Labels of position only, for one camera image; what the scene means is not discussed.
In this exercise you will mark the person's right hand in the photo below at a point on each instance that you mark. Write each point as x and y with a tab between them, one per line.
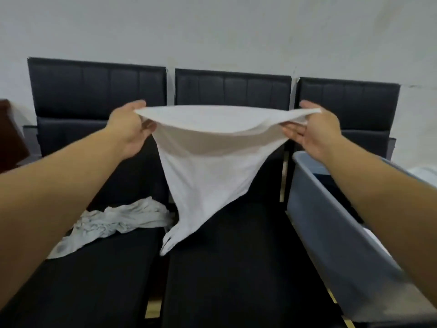
317	133

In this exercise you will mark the person's left hand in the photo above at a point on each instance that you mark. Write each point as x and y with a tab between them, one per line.
128	129

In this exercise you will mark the grey tank top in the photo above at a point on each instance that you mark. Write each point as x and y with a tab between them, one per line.
102	222

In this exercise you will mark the blue-grey plastic bin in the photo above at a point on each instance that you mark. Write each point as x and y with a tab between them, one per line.
331	242

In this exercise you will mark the white bin lid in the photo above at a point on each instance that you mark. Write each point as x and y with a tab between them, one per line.
425	175

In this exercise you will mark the person's right forearm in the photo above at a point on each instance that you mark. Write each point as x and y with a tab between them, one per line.
389	215

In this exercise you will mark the black leather bench chair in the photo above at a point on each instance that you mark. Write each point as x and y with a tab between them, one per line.
239	263
358	102
95	88

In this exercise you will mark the brown wooden cabinet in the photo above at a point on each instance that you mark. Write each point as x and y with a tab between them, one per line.
12	136

